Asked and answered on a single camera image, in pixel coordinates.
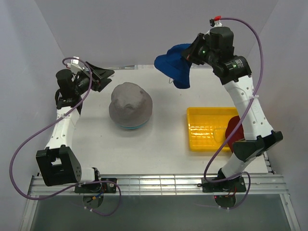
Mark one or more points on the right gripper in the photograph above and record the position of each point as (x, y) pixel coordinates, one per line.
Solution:
(189, 53)

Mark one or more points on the paper label strip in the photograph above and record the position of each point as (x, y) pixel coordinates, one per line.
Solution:
(135, 67)

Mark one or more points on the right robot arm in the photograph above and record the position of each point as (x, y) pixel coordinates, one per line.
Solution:
(216, 49)

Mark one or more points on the teal bucket hat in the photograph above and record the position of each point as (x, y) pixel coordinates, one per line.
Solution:
(133, 127)

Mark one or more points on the grey bucket hat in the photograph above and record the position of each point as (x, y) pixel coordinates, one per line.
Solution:
(130, 105)

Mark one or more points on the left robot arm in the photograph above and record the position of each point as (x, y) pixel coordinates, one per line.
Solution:
(57, 162)

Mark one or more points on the aluminium front rail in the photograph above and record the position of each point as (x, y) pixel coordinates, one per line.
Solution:
(135, 185)

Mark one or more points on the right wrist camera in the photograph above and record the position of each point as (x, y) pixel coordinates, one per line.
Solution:
(215, 22)

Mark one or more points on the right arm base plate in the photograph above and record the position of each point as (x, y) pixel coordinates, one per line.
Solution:
(229, 186)

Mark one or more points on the blue hat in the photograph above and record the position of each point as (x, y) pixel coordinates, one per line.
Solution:
(174, 66)

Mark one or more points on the yellow plastic tray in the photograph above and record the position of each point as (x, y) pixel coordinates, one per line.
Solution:
(207, 127)

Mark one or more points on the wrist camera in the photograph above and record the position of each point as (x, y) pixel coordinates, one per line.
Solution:
(74, 66)
(215, 22)

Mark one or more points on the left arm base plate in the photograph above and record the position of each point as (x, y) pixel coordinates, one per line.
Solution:
(97, 188)

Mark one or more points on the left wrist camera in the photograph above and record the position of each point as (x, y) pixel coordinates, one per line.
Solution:
(74, 66)

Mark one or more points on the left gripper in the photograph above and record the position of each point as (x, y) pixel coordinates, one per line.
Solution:
(98, 85)

